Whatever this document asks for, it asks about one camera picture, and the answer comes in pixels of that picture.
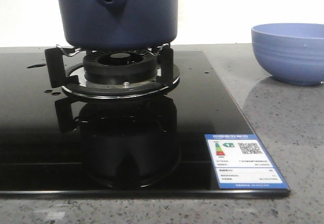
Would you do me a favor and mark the dark blue cooking pot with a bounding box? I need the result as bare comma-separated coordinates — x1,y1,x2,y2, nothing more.
58,0,178,51

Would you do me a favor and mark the blue ceramic bowl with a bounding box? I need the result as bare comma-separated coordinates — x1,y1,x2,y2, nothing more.
251,23,323,86

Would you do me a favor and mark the black pot support grate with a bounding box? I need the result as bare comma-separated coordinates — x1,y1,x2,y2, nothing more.
45,44,180,100

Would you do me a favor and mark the black glass gas cooktop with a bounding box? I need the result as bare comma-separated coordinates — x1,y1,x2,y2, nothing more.
1,51,290,199

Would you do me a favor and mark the black round gas burner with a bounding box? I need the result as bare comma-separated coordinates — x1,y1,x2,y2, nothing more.
83,50,157,85

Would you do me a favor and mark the blue white energy label sticker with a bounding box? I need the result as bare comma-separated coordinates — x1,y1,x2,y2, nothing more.
205,134,290,190

